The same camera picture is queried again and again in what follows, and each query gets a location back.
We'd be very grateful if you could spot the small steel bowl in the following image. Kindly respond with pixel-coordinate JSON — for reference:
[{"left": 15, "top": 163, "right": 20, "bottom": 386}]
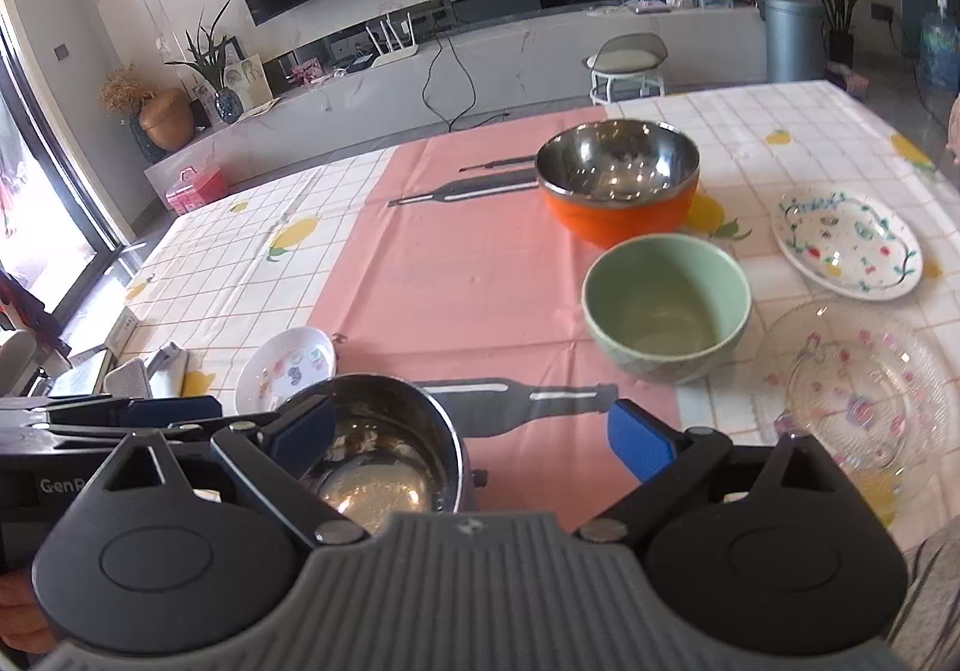
[{"left": 262, "top": 373, "right": 473, "bottom": 534}]

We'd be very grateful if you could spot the green ceramic bowl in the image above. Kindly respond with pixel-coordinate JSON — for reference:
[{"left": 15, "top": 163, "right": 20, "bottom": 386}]
[{"left": 581, "top": 233, "right": 754, "bottom": 385}]

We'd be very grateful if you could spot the orange steel bowl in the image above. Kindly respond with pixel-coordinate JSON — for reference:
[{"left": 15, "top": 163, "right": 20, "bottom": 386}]
[{"left": 534, "top": 118, "right": 701, "bottom": 248}]

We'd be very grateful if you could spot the left hand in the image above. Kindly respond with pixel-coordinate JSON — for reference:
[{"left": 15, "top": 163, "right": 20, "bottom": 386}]
[{"left": 0, "top": 568, "right": 55, "bottom": 655}]

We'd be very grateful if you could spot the small white sticker plate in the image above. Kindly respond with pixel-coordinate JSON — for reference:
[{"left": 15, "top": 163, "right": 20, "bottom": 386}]
[{"left": 235, "top": 326, "right": 337, "bottom": 416}]

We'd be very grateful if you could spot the grey mesh tool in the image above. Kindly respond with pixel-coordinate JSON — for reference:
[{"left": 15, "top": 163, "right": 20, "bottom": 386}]
[{"left": 103, "top": 343, "right": 189, "bottom": 400}]

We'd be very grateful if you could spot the clear glass flowered plate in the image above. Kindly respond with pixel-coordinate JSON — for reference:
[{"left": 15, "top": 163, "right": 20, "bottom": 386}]
[{"left": 745, "top": 299, "right": 958, "bottom": 499}]

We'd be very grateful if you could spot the pink checked lemon tablecloth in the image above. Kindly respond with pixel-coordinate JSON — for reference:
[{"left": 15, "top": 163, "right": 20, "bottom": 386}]
[{"left": 124, "top": 83, "right": 958, "bottom": 526}]

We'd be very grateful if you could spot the pink storage box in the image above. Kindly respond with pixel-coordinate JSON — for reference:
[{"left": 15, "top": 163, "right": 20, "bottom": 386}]
[{"left": 164, "top": 166, "right": 228, "bottom": 216}]

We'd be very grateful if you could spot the white fruity painted plate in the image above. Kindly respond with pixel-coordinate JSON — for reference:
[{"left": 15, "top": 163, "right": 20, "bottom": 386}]
[{"left": 771, "top": 185, "right": 924, "bottom": 302}]

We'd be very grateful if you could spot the brown round vase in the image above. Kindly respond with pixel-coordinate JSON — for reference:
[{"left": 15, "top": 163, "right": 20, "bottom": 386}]
[{"left": 139, "top": 88, "right": 195, "bottom": 152}]

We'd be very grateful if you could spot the white round stool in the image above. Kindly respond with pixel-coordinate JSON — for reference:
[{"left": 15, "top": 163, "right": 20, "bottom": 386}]
[{"left": 583, "top": 32, "right": 669, "bottom": 105}]

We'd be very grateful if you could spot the blue vase with plant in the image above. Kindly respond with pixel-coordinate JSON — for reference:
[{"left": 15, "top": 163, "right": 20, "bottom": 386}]
[{"left": 166, "top": 3, "right": 244, "bottom": 125}]

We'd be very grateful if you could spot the white wifi router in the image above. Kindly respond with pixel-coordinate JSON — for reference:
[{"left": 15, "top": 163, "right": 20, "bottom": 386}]
[{"left": 364, "top": 13, "right": 420, "bottom": 68}]

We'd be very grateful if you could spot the grey trash can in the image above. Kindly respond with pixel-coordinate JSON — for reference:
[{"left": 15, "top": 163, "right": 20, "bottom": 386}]
[{"left": 758, "top": 0, "right": 827, "bottom": 83}]

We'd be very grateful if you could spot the blue water jug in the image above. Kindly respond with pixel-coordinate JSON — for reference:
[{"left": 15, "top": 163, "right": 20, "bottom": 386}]
[{"left": 919, "top": 0, "right": 960, "bottom": 92}]

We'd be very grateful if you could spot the black power cable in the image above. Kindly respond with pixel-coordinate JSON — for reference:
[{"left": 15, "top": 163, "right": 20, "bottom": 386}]
[{"left": 418, "top": 29, "right": 513, "bottom": 135}]

